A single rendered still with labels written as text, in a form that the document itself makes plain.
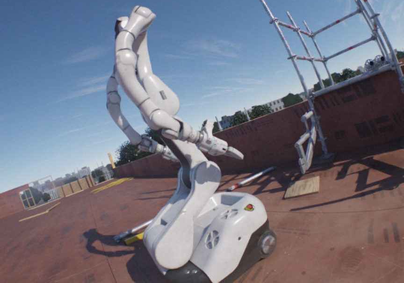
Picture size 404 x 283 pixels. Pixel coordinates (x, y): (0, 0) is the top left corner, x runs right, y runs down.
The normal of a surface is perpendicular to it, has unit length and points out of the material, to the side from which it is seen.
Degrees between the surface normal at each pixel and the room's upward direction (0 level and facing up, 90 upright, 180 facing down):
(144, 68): 89
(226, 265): 90
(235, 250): 91
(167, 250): 90
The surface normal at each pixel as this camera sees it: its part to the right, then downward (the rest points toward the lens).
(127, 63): 0.51, -0.04
